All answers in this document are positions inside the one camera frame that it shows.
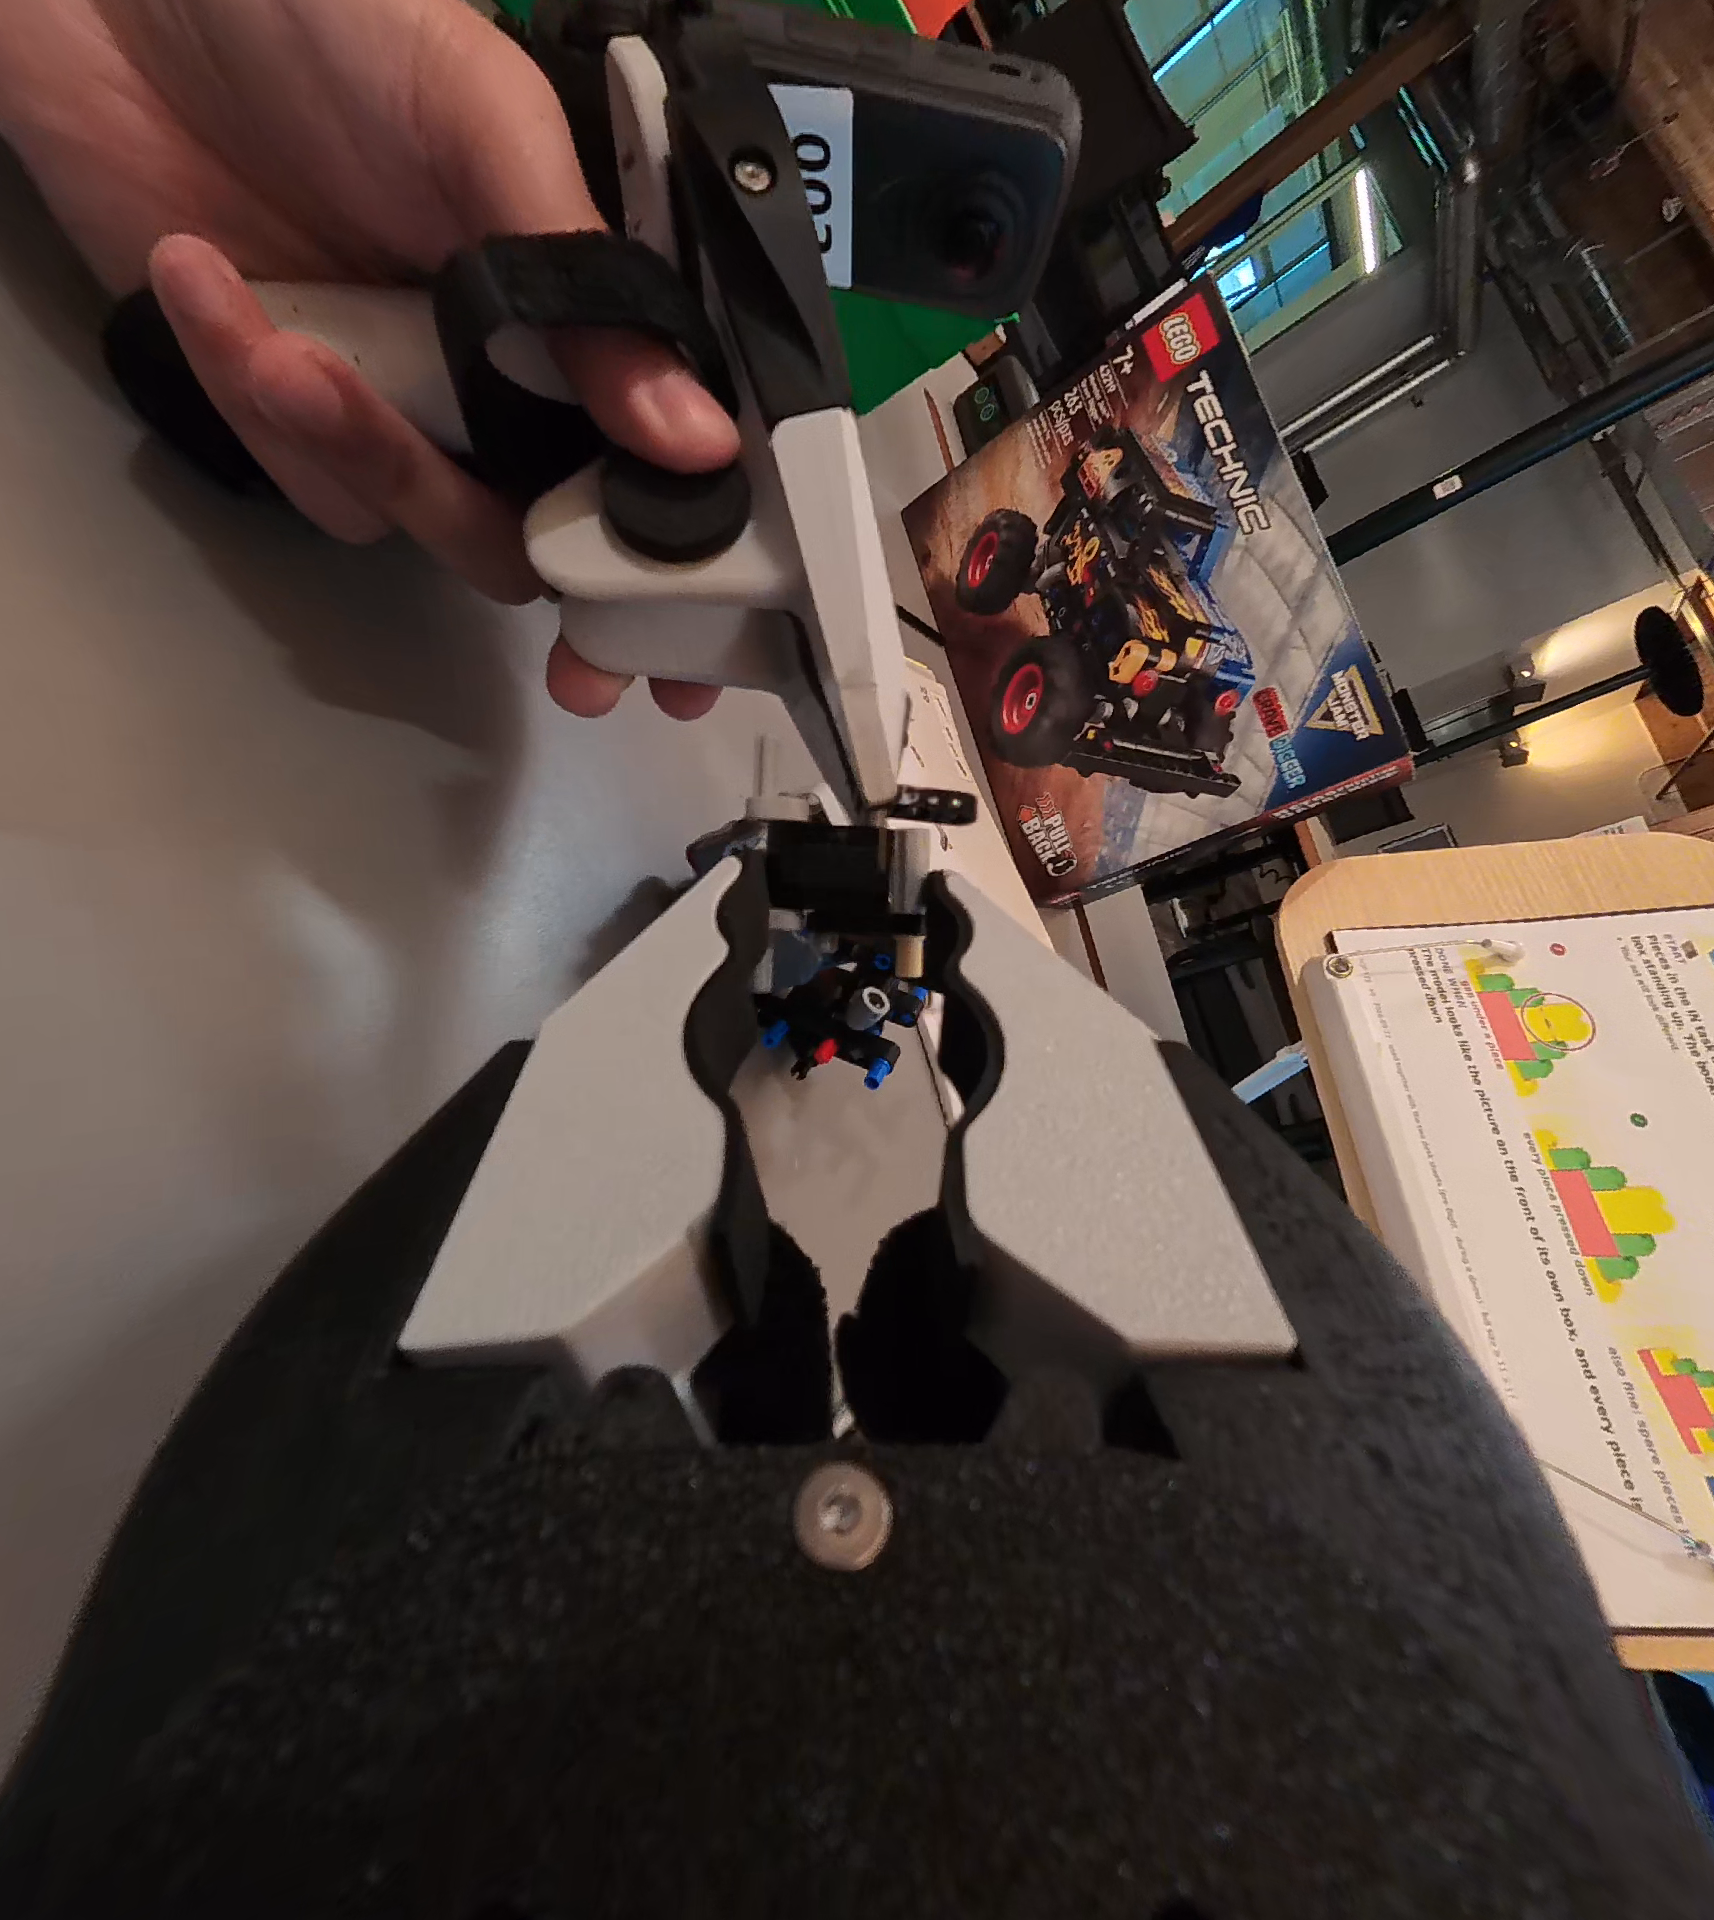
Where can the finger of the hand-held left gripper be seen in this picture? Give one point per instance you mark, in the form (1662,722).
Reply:
(842,600)

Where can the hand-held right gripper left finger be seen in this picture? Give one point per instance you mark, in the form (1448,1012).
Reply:
(602,1140)

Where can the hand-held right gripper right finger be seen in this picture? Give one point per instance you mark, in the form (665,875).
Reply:
(1097,1170)

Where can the partly built lego model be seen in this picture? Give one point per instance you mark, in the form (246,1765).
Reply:
(834,901)

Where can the white lego instruction booklet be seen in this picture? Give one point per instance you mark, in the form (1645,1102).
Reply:
(940,720)

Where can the lego set box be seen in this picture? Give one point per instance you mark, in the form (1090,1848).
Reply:
(1156,600)

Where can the person's left hand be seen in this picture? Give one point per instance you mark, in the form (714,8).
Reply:
(273,135)

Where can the green bin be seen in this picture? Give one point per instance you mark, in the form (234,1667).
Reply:
(916,352)

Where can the instruction sheet on wooden board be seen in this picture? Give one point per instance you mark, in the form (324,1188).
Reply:
(1383,885)

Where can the laminated instruction sheet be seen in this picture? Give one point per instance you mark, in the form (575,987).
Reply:
(1546,1275)

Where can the black round lamp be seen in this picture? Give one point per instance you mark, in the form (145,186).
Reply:
(1671,661)

